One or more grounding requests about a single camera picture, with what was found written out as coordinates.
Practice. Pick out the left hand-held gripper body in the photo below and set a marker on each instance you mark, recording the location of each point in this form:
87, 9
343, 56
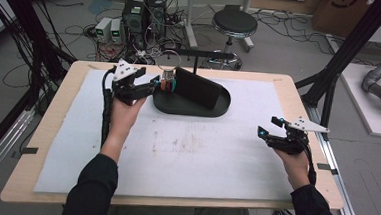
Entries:
126, 90

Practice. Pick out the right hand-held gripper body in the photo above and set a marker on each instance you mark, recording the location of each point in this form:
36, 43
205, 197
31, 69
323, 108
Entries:
289, 143

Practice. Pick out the black oval tray with stand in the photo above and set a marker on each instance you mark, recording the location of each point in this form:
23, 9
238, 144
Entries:
178, 108

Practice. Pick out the black wallet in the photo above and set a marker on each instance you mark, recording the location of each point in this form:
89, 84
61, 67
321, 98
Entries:
198, 88

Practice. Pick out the person's right hand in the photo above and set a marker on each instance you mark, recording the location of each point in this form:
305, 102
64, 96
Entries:
296, 169

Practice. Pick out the person's left hand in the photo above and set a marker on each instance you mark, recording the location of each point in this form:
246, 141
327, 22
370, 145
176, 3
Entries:
124, 116

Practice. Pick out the black tape piece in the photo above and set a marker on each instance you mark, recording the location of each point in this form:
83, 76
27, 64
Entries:
29, 150
326, 168

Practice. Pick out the grey power supply unit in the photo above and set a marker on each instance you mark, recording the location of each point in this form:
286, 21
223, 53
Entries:
103, 28
116, 31

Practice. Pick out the black computer tower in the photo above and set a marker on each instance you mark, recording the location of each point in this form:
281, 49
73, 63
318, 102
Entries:
157, 8
133, 22

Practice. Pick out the white table mat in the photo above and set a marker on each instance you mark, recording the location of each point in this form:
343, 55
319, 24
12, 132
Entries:
192, 161

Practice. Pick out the white floor board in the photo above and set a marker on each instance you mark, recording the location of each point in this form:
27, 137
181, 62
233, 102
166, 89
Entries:
362, 108

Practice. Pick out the black round stool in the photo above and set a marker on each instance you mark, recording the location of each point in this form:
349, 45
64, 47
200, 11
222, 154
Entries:
234, 22

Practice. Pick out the cardboard box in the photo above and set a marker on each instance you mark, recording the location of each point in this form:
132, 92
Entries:
344, 13

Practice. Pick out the black frame post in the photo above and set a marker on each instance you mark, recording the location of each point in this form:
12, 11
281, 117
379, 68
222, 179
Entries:
349, 47
26, 27

